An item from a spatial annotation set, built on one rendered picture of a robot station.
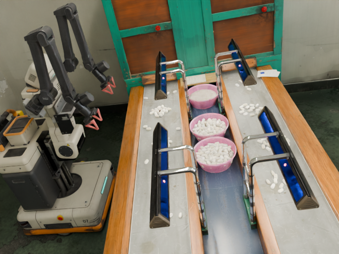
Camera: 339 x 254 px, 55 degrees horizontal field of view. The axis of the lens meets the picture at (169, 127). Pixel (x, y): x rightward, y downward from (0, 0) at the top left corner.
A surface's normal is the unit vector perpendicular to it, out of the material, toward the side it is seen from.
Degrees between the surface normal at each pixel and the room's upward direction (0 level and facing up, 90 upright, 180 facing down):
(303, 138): 0
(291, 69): 90
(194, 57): 90
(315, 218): 0
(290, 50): 90
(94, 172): 0
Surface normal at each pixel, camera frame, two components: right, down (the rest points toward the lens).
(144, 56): 0.02, 0.58
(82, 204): -0.17, -0.80
